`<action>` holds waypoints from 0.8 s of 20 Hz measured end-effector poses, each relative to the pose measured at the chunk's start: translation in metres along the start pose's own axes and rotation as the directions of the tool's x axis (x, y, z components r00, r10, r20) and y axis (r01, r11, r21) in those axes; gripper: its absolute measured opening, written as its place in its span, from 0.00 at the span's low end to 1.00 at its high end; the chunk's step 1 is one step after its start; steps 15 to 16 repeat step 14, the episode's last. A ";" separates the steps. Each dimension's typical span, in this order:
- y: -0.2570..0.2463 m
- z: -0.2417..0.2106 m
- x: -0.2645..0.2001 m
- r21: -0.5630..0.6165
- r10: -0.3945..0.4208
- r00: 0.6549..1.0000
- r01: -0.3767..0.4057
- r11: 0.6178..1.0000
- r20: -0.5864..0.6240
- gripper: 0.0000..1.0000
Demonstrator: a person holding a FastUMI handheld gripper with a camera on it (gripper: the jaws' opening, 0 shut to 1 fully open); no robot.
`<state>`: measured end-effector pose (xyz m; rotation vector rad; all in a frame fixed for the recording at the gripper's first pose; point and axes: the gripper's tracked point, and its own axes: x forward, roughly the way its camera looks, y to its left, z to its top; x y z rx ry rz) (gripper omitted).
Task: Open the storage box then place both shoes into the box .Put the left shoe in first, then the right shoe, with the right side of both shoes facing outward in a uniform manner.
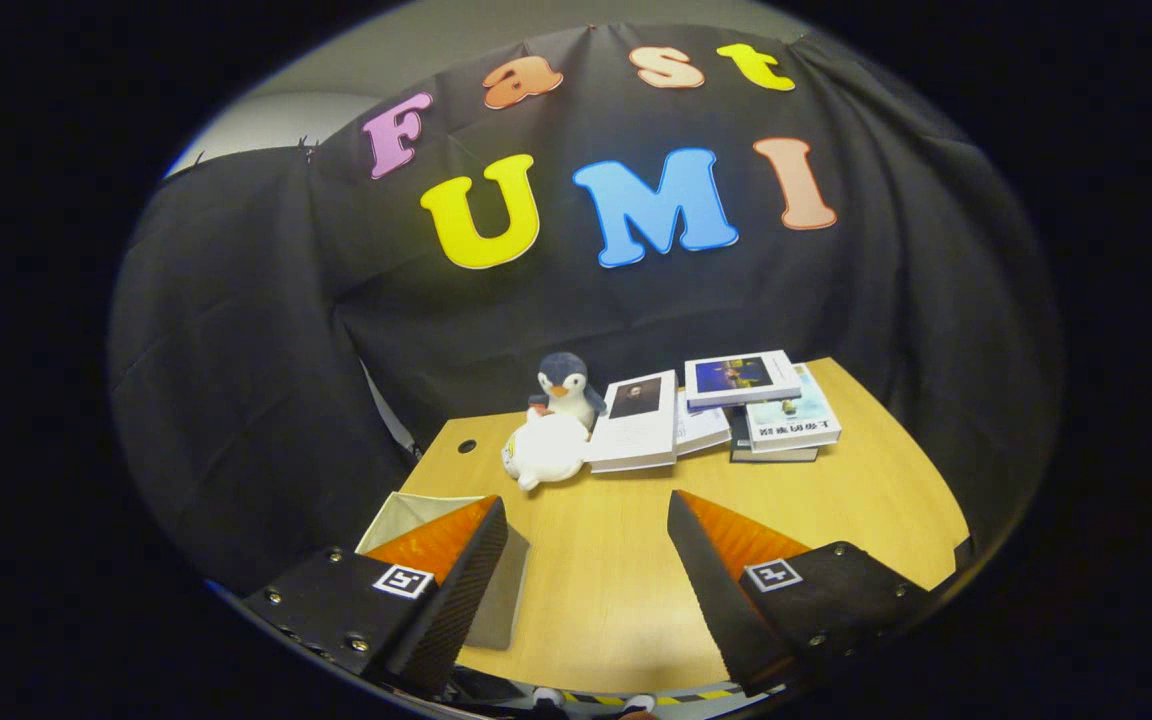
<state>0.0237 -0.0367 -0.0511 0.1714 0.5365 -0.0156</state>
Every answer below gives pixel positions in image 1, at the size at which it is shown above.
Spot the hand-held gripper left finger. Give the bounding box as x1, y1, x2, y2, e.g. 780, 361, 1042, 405
239, 495, 510, 699

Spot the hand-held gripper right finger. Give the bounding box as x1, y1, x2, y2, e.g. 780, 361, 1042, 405
664, 490, 939, 699

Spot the grey fabric storage box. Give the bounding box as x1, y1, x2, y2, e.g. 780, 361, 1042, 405
354, 490, 531, 651

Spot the yellow black floor tape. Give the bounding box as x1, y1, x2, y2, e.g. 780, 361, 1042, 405
561, 686, 742, 707

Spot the dark grey book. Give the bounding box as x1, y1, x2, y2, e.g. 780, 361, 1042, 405
729, 405, 821, 464

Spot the white plush toy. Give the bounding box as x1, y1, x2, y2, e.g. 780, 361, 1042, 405
501, 410, 592, 493

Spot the white book with dark portrait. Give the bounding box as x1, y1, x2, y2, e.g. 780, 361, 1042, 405
584, 370, 679, 474

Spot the book with pale green cover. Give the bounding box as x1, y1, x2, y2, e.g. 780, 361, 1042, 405
744, 365, 843, 453

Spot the book with blue picture cover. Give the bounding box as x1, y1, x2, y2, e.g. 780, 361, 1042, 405
684, 350, 803, 409

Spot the penguin plush toy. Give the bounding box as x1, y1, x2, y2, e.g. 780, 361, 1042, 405
526, 352, 609, 431

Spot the black backdrop cloth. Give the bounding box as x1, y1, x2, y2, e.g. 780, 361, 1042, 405
106, 22, 1067, 601

